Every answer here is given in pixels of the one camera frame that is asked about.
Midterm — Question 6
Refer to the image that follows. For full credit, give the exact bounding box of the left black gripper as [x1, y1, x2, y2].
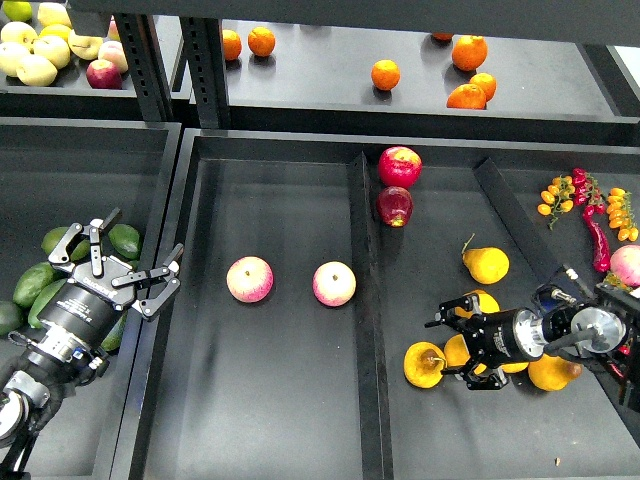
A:
[37, 207, 185, 359]

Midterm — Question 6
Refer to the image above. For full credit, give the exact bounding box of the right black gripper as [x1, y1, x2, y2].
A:
[424, 293, 548, 391]

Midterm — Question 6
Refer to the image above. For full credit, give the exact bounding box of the yellow pear with stem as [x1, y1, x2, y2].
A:
[403, 341, 447, 389]

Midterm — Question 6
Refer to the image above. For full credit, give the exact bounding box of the green avocado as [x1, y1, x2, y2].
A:
[101, 313, 127, 352]

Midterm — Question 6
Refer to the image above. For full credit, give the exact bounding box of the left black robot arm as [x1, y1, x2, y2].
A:
[1, 209, 184, 479]

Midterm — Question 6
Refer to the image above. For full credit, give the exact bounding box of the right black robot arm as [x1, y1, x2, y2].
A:
[425, 266, 639, 411]

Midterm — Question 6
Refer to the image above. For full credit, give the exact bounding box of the yellow pear upper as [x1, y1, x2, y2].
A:
[455, 289, 501, 318]

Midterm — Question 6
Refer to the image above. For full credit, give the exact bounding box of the avocado top of pile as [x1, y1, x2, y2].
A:
[41, 226, 90, 262]

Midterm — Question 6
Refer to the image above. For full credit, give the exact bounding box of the black left tray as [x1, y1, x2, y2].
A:
[1, 118, 181, 479]

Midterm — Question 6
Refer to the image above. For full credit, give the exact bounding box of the pink apple left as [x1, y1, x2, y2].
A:
[226, 256, 274, 303]

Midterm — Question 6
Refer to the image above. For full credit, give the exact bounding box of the red chili pepper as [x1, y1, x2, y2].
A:
[582, 205, 611, 273]

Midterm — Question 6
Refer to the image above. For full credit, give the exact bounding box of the dark red apple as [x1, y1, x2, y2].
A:
[376, 186, 414, 228]

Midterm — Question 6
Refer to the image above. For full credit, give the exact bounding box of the orange cherry tomato bunch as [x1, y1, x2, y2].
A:
[537, 175, 575, 230]

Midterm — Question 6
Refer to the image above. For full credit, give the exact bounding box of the pink apple at right edge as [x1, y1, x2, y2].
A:
[610, 245, 640, 287]

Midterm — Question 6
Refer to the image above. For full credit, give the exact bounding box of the black centre tray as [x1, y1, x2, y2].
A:
[111, 129, 639, 479]

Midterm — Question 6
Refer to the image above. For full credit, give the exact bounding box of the bright red apple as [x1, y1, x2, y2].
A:
[378, 146, 423, 189]

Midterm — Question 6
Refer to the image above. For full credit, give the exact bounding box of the red apple on shelf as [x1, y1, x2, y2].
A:
[86, 59, 123, 90]

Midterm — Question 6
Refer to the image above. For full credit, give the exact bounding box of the black upper shelf tray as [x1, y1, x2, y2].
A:
[169, 18, 640, 146]

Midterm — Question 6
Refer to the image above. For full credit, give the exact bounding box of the orange in shelf centre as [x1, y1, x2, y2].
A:
[371, 59, 401, 91]

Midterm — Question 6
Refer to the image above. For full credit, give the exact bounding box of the large orange on shelf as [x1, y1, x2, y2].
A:
[451, 35, 489, 71]

